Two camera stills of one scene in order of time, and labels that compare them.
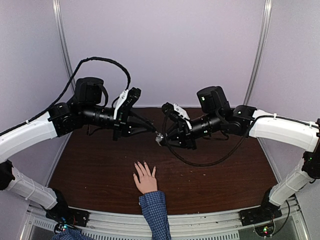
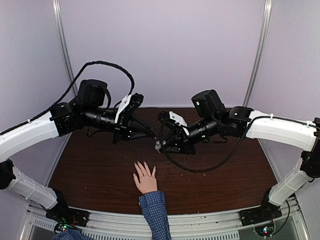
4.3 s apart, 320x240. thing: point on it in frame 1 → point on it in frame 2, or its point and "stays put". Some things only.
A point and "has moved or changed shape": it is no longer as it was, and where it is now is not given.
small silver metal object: (159, 138) has moved or changed shape
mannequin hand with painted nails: (148, 182) stays put
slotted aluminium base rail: (218, 225) stays put
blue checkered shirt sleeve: (153, 205) stays put
